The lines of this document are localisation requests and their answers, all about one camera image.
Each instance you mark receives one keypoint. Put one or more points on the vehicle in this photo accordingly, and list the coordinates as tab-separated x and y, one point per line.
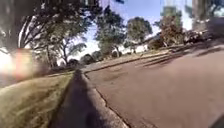
194	36

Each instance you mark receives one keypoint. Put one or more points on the grey asphalt road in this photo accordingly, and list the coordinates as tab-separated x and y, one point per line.
160	90

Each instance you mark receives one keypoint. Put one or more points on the grass verge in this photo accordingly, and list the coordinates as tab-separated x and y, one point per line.
30	100

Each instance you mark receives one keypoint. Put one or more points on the grass strip across road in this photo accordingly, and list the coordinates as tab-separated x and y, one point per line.
110	62

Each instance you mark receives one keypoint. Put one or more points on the grey concrete kerb strip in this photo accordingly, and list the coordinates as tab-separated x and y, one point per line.
78	110

